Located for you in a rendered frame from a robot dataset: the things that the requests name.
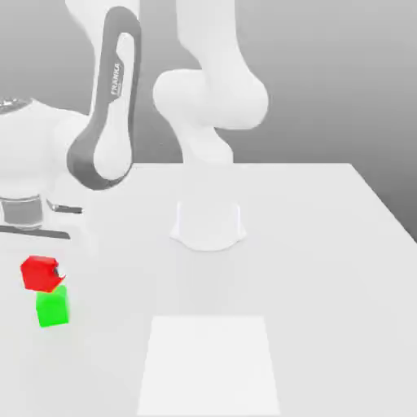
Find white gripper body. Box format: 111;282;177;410
0;224;75;259

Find small red cube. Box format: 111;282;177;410
20;255;67;294

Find small green cube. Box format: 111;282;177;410
34;284;70;329

